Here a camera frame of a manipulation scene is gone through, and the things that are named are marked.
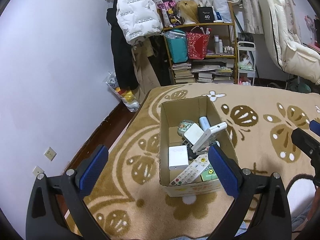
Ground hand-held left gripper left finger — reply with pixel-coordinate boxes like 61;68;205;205
25;144;109;240

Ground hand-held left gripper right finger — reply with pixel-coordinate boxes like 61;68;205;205
208;145;292;240

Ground green white packet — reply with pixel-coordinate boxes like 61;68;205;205
201;161;221;182

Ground white remote control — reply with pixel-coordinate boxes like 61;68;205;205
170;154;209;186

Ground white box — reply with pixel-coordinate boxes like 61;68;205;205
192;122;228;155

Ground white power adapter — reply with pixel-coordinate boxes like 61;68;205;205
169;145;190;171

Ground white rounded square case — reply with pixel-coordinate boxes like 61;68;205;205
184;124;206;145

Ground light blue tube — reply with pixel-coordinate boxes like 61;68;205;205
199;116;210;132

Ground round cartoon print tin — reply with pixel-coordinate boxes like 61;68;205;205
179;120;194;137

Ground brown cardboard box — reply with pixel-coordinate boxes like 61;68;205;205
159;95;239;197

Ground person's right forearm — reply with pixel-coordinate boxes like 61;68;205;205
307;187;320;233

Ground clear plastic bag with goods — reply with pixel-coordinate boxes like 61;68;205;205
104;71;140;112

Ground cream padded chair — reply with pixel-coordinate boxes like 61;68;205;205
258;0;320;85

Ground pile of magazines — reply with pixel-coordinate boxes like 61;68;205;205
191;59;235;84

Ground pink ornament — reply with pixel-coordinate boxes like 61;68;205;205
304;15;320;34

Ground white metal cart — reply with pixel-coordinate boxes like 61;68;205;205
236;41;256;87

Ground stack of books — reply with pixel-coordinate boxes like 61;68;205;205
172;62;196;84

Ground beige hanging trousers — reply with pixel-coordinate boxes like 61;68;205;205
131;39;162;100

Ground black hanging coat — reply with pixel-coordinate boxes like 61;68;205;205
106;0;139;90

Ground dark picture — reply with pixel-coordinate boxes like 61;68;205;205
237;32;254;43

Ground black hanging garment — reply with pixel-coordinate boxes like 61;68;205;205
149;34;173;87

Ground red patterned gift bag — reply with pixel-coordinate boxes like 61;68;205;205
186;26;210;60

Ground teal bag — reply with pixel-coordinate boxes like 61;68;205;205
166;31;188;63

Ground cream patterned curtain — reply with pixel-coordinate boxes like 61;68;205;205
141;0;278;34

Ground yellow wooden shelf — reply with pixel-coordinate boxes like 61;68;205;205
161;1;238;84

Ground white plastic bag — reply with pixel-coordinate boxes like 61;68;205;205
212;0;232;23

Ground black box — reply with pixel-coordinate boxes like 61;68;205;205
197;6;215;23

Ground white puffer jacket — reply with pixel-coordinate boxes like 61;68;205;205
116;0;162;46

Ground blonde wig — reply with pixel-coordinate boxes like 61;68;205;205
176;0;200;25

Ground purple patterned bag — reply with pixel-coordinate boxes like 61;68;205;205
157;0;183;28

